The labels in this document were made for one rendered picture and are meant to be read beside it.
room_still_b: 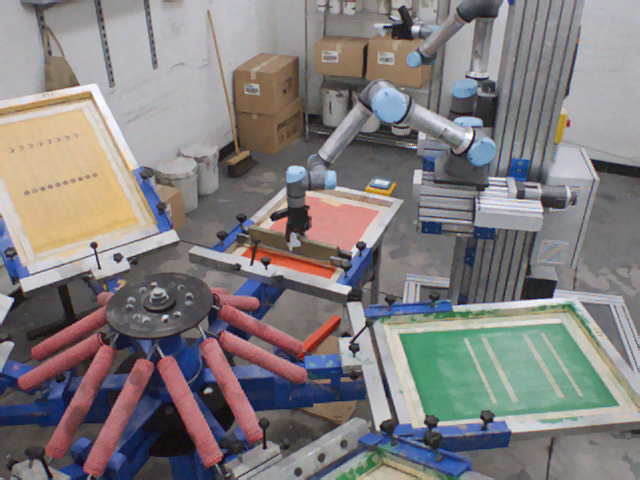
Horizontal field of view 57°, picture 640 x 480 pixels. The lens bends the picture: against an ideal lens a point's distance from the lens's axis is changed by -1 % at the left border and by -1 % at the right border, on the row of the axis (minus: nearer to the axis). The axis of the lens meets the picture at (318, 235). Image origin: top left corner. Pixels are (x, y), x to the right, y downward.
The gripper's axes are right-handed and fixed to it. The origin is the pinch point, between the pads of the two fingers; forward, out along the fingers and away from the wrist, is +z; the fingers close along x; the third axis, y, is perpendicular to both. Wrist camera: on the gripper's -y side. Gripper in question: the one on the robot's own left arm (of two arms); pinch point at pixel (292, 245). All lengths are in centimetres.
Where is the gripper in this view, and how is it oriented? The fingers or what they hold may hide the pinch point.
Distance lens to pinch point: 248.9
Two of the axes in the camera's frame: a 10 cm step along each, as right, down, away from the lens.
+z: 0.0, 8.5, 5.2
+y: 9.1, 2.2, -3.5
